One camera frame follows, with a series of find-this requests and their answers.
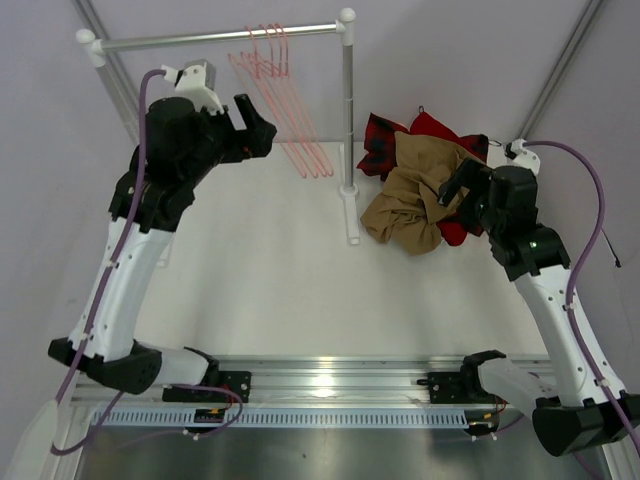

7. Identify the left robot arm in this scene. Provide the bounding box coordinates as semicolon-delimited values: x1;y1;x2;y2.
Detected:
48;94;276;395

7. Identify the red black plaid garment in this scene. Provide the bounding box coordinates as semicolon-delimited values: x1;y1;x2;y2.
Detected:
357;113;409;182

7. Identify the pink wire hanger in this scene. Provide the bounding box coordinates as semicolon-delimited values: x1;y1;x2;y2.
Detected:
252;22;329;178
241;24;327;179
259;21;335;177
228;25;318;179

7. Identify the white slotted cable duct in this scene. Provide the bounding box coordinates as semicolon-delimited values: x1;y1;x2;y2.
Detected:
104;407;469;429

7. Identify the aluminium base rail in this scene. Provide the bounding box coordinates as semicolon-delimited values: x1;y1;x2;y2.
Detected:
69;354;556;407

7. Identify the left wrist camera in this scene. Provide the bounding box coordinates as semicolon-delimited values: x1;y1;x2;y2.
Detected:
161;60;225;115

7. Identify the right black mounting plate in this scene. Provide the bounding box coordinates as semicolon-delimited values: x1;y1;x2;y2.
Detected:
416;371;496;404

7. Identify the black mounting plate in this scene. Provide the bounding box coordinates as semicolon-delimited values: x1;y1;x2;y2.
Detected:
416;371;496;404
162;369;252;403

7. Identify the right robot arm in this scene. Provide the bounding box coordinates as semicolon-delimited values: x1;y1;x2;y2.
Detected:
439;158;639;456

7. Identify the silver clothes rack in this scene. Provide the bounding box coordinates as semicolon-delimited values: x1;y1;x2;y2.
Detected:
72;1;361;246

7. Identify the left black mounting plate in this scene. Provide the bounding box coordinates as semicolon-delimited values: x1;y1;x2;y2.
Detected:
162;369;252;403

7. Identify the tan pleated skirt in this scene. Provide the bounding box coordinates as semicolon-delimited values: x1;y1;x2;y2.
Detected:
361;131;476;255

